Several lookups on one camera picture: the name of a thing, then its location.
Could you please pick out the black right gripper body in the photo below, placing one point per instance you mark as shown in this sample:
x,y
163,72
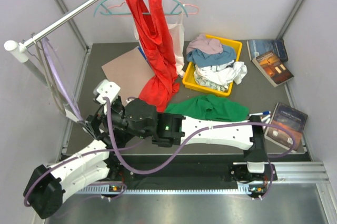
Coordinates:
x,y
119,121

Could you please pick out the green tank top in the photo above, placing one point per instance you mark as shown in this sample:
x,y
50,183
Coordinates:
x,y
210,107

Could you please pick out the lavender plastic hanger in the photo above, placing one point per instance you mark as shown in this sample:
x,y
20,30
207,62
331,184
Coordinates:
x,y
73,112

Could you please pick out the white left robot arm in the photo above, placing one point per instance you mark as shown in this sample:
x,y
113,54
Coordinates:
x,y
49,187

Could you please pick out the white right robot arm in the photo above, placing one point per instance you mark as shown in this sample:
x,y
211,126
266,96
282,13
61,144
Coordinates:
x,y
175,129

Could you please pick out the clear plastic hanger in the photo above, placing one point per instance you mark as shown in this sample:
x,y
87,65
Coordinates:
x,y
58,97

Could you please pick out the red tank top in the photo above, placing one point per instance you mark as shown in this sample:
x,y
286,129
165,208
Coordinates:
x,y
157,44

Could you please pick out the brown cardboard sheet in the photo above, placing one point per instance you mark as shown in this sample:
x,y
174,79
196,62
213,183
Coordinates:
x,y
130,71

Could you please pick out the yellow plastic bin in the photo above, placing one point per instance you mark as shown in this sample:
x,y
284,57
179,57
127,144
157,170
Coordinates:
x,y
189,81

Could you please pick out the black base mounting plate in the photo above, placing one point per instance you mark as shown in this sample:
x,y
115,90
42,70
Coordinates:
x,y
197,172

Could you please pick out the blue garment in bin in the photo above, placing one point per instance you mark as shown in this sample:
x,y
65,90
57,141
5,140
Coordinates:
x,y
202,59

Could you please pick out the white patterned garment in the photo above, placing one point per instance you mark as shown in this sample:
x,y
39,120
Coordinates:
x,y
219,77

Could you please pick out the pink garment in bin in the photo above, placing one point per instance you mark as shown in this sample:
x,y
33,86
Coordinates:
x,y
206,45

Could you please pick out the red cap marker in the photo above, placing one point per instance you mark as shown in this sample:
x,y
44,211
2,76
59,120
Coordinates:
x,y
265,118

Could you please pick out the blue cap marker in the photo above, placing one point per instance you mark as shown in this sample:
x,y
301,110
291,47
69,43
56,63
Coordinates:
x,y
264,113

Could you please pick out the blue hardcover book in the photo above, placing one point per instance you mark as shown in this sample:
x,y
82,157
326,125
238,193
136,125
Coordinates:
x,y
257,47

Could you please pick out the orange cover paperback book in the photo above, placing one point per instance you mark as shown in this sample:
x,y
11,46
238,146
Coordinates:
x,y
272,68

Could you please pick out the dark sunset cover book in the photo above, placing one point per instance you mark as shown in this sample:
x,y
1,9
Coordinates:
x,y
290,119

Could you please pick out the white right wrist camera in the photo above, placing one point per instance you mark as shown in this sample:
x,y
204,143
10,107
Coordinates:
x,y
106,89

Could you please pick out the grey slotted cable duct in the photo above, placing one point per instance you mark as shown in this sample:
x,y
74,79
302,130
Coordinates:
x,y
241,189

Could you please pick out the metal clothes rail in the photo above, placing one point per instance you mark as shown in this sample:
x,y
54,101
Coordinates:
x,y
57,24

